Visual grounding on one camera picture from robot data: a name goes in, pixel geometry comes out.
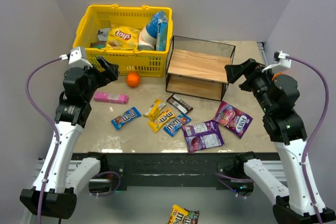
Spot yellow plastic shopping basket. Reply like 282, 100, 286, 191
73, 4, 173, 77

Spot grey crumpled packet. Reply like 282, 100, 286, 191
97, 27, 110, 42

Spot pink rectangular box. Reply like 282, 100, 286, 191
93, 92, 129, 104

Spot brown green packet in basket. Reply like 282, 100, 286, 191
90, 40, 106, 49

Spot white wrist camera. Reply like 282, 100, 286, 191
59, 47, 93, 68
262, 51, 291, 74

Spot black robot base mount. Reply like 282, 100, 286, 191
70, 152, 281, 196

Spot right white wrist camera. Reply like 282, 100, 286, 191
262, 51, 291, 74

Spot M&M bags on floor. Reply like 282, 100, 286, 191
167, 205, 200, 224

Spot brown chocolate bar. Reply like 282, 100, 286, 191
166, 93, 193, 114

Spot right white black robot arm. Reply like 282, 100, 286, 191
225, 59, 335, 223

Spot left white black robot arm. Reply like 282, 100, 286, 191
19, 55, 120, 223

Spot black wire wooden shelf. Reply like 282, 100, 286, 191
165, 36, 236, 101

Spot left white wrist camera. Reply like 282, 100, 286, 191
59, 47, 93, 68

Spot yellow Lays chip bag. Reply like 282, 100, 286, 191
106, 25, 140, 50

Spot blue m&m bag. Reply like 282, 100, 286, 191
163, 113, 191, 137
111, 107, 141, 130

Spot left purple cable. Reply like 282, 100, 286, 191
25, 57, 64, 224

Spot small yellow candy bag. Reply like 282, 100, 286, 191
143, 99, 166, 121

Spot purple candy bag back side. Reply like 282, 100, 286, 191
182, 120, 224, 153

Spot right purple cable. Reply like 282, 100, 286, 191
286, 56, 330, 224

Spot purple cable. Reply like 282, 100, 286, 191
25, 57, 64, 224
286, 56, 330, 224

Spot yellow M&M bag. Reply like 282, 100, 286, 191
148, 108, 175, 133

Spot blue cardboard box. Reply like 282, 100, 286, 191
155, 22, 168, 51

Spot purple Fox's berries bag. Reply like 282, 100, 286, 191
213, 101, 253, 139

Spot orange fruit near basket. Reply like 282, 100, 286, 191
126, 72, 141, 88

